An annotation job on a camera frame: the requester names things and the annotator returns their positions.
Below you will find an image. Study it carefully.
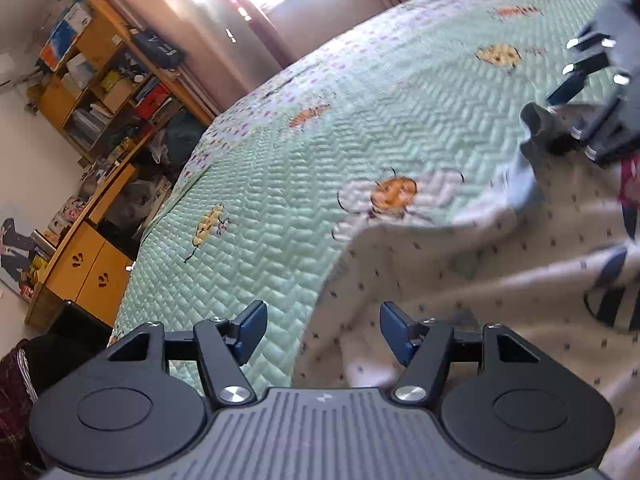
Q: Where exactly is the red plaid cloth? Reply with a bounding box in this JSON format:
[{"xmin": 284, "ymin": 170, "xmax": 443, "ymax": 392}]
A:
[{"xmin": 0, "ymin": 340, "xmax": 43, "ymax": 480}]

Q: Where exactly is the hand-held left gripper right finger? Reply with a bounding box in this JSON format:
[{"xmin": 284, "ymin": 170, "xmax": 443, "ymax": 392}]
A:
[{"xmin": 380, "ymin": 301, "xmax": 542, "ymax": 407}]

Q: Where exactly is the black chair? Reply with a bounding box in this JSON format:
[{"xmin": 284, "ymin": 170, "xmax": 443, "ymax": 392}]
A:
[{"xmin": 27, "ymin": 300, "xmax": 117, "ymax": 401}]

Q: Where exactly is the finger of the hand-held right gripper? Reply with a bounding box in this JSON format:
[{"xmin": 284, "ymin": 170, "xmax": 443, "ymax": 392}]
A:
[
  {"xmin": 549, "ymin": 71, "xmax": 640, "ymax": 164},
  {"xmin": 546, "ymin": 22, "xmax": 621, "ymax": 107}
]

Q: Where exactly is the white star-print shirt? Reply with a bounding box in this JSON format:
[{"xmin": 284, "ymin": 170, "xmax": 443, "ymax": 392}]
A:
[{"xmin": 292, "ymin": 102, "xmax": 640, "ymax": 480}]

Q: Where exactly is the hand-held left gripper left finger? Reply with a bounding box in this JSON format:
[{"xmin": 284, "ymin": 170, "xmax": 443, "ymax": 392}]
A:
[{"xmin": 106, "ymin": 300, "xmax": 269, "ymax": 409}]

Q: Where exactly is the wooden bookshelf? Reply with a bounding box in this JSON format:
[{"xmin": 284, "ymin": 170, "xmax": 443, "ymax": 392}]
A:
[{"xmin": 35, "ymin": 0, "xmax": 211, "ymax": 161}]

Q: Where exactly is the dark teal bag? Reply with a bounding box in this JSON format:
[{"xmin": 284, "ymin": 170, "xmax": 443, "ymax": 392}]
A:
[{"xmin": 165, "ymin": 112, "xmax": 206, "ymax": 161}]

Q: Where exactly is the blue white cardboard box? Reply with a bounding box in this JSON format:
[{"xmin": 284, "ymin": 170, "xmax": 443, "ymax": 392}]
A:
[{"xmin": 40, "ymin": 2, "xmax": 93, "ymax": 68}]

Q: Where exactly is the dark blue hanging bag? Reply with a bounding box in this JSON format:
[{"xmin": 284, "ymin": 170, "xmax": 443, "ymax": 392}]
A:
[{"xmin": 131, "ymin": 30, "xmax": 187, "ymax": 68}]

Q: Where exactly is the green quilted bee bedspread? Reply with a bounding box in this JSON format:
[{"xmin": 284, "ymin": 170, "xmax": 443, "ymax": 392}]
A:
[{"xmin": 107, "ymin": 0, "xmax": 640, "ymax": 396}]

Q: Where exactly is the wall poster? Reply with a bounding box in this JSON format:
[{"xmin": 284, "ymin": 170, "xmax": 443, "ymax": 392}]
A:
[{"xmin": 0, "ymin": 217, "xmax": 43, "ymax": 301}]

